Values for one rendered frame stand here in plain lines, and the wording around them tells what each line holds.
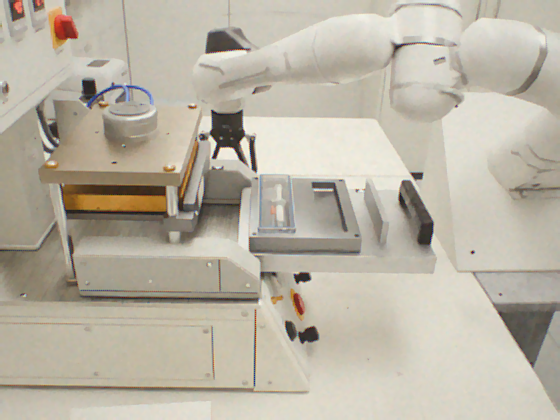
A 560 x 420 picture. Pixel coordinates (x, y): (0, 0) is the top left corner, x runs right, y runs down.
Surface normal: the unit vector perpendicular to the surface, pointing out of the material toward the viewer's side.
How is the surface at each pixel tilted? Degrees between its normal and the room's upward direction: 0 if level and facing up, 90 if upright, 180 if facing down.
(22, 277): 0
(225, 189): 90
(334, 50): 92
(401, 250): 0
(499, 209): 45
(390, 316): 0
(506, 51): 75
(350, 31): 57
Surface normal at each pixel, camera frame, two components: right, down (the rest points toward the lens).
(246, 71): -0.61, 0.41
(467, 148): 0.07, -0.26
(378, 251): 0.04, -0.87
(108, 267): 0.03, 0.50
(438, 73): -0.12, -0.05
